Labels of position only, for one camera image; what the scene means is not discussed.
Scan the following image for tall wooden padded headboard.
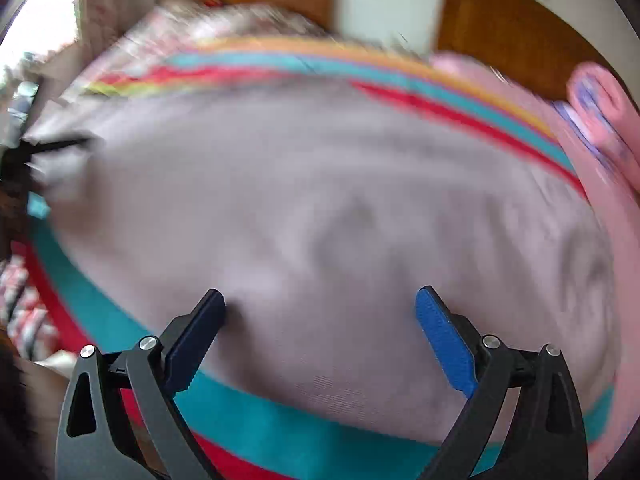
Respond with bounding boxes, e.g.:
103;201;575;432
437;0;616;101

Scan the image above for striped colourful blanket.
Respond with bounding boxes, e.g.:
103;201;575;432
22;35;616;480

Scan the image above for rolled pink quilt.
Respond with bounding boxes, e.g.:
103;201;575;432
552;62;640;181

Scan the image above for checked bed sheet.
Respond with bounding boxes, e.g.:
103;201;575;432
0;255;58;361

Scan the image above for purple pants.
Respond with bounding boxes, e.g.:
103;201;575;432
22;72;623;443

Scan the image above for floral pink curtain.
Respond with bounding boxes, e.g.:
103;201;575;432
75;0;126;43

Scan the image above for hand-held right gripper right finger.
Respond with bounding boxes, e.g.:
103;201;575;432
415;285;588;480

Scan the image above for pink bed sheet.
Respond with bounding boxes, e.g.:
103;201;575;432
430;52;640;476

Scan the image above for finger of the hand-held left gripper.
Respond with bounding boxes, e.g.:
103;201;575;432
29;136;95;159

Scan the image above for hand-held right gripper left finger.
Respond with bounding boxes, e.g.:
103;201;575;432
54;288;227;480

